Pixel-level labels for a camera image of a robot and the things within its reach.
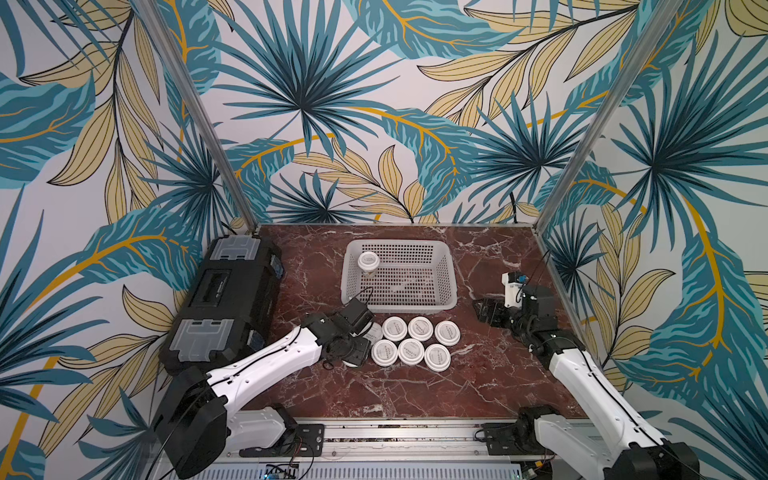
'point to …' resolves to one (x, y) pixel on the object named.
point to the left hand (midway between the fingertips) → (353, 355)
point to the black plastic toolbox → (230, 305)
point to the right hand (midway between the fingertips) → (486, 302)
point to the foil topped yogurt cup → (374, 333)
